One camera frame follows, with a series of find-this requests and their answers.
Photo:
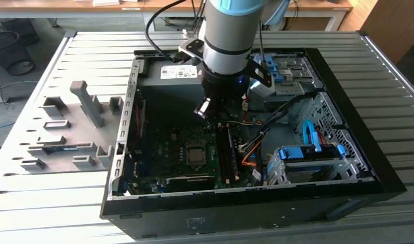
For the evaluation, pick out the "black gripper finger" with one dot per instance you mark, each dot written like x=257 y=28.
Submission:
x=204 y=108

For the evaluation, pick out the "silver square CPU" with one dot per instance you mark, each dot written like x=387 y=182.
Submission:
x=197 y=155

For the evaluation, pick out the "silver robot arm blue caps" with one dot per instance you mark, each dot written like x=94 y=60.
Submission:
x=224 y=38

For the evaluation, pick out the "black RAM slot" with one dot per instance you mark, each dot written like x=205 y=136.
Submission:
x=232 y=152
x=224 y=152

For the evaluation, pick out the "grey metal drive cage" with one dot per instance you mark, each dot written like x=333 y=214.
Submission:
x=292 y=89

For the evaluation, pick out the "grey power supply unit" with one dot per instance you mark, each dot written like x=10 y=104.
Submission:
x=149 y=76

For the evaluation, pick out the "green motherboard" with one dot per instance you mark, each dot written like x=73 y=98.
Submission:
x=166 y=152

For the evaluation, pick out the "black graphics card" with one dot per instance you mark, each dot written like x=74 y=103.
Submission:
x=190 y=182

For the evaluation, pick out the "blue disk carrier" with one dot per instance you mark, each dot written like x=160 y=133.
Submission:
x=296 y=153

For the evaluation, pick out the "grey plastic parts rack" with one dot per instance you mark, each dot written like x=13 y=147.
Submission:
x=75 y=132

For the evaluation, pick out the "grey metal disk bay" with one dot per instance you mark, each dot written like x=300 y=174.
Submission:
x=316 y=164

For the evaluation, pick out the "black open PC case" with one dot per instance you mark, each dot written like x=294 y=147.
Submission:
x=228 y=218

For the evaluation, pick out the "blue RAM stick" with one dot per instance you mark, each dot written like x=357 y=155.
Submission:
x=58 y=148

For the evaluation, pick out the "white box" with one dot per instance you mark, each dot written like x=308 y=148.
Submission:
x=105 y=2

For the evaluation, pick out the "wooden cabinet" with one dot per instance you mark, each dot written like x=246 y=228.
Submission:
x=391 y=25

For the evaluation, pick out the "black round bin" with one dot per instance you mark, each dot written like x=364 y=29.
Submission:
x=21 y=40

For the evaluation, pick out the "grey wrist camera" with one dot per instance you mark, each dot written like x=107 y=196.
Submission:
x=190 y=50

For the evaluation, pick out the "wooden desk white frame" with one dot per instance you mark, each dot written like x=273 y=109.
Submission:
x=58 y=7

